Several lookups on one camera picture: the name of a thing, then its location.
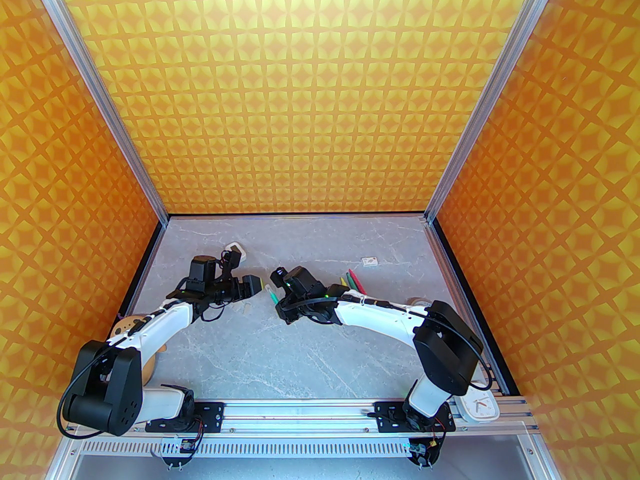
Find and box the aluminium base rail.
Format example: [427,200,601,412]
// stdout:
[67,399,538,436]

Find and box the perforated metal strip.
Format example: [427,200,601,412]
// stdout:
[80,437,538,461]

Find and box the small circuit board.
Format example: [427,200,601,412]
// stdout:
[165,438,201,470]
[406,438,443,469]

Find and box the small white digital timer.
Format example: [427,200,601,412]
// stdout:
[225,240,250,265]

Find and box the black table edge strip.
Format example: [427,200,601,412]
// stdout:
[431,218,512,396]
[125,219,168,309]

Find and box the aluminium frame post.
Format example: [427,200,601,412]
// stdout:
[424,0,567,225]
[27,0,170,225]

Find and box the white rounded clock device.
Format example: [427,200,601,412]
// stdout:
[452,393,501,425]

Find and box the round wooden object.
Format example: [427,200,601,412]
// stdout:
[110,314,167,389]

